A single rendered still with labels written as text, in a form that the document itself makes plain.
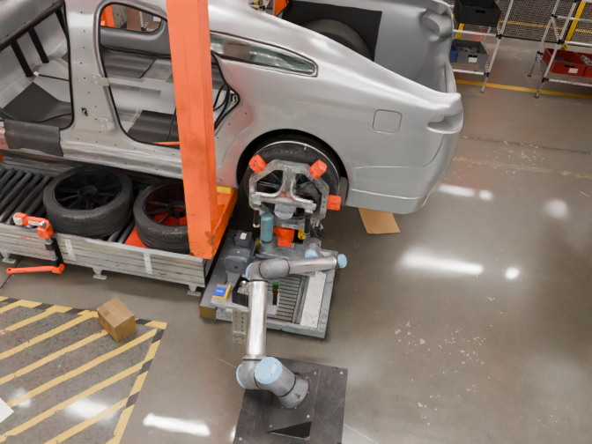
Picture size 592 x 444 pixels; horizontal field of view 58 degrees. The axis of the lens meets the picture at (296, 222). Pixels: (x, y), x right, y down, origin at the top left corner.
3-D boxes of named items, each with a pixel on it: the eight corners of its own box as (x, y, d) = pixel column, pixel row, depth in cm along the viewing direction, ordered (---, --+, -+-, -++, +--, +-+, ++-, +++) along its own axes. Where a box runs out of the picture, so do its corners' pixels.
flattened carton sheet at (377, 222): (383, 193, 516) (384, 191, 513) (399, 233, 475) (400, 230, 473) (353, 195, 511) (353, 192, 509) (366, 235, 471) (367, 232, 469)
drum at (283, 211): (299, 202, 377) (299, 186, 368) (293, 222, 362) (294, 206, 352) (278, 199, 379) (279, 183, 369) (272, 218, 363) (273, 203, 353)
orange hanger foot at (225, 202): (238, 198, 417) (238, 161, 394) (219, 244, 378) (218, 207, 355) (217, 195, 418) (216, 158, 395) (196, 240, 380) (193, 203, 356)
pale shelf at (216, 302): (279, 297, 359) (279, 294, 357) (274, 317, 347) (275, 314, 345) (217, 286, 363) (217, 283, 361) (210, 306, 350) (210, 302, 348)
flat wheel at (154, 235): (221, 198, 454) (220, 175, 438) (223, 255, 406) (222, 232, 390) (140, 201, 445) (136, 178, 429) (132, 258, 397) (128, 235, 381)
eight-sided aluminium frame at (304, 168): (324, 228, 389) (332, 167, 353) (322, 233, 384) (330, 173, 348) (250, 216, 394) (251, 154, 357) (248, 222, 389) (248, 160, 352)
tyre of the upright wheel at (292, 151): (359, 177, 385) (294, 114, 361) (357, 197, 368) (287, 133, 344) (296, 219, 423) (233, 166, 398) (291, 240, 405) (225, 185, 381)
